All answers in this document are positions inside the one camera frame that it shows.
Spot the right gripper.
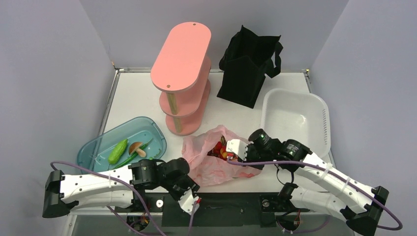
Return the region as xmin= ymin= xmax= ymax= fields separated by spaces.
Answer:
xmin=238 ymin=143 xmax=272 ymax=170

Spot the red cherry tomato bunch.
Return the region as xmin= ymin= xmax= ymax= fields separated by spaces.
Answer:
xmin=207 ymin=136 xmax=228 ymax=160

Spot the pink plastic grocery bag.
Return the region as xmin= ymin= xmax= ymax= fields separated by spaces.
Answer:
xmin=181 ymin=125 xmax=261 ymax=187

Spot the black fabric bag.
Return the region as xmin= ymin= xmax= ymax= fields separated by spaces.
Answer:
xmin=217 ymin=26 xmax=283 ymax=108

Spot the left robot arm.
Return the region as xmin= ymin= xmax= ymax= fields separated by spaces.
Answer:
xmin=42 ymin=158 xmax=201 ymax=218

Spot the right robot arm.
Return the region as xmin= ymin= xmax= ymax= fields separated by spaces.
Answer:
xmin=227 ymin=129 xmax=389 ymax=236

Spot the white plastic basin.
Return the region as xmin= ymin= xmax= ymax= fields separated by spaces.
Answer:
xmin=260 ymin=88 xmax=331 ymax=158

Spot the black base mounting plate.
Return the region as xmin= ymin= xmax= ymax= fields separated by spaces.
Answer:
xmin=112 ymin=192 xmax=311 ymax=228

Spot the pink three-tier shelf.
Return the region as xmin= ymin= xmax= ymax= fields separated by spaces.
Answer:
xmin=150 ymin=22 xmax=211 ymax=136

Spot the blue transparent tray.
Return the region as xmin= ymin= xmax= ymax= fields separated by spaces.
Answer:
xmin=77 ymin=117 xmax=167 ymax=172

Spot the brown mushroom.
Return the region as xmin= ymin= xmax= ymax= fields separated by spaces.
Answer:
xmin=128 ymin=142 xmax=147 ymax=158

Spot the green bitter gourd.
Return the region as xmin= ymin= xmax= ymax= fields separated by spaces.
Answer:
xmin=108 ymin=139 xmax=128 ymax=165

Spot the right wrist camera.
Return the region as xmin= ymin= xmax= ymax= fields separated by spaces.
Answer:
xmin=226 ymin=139 xmax=248 ymax=161

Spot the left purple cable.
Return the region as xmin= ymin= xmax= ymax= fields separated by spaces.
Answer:
xmin=50 ymin=161 xmax=200 ymax=236

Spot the purple cable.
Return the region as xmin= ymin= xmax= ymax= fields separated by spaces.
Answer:
xmin=227 ymin=158 xmax=403 ymax=231
xmin=50 ymin=161 xmax=200 ymax=236

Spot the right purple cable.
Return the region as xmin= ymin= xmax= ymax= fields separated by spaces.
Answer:
xmin=227 ymin=158 xmax=403 ymax=231

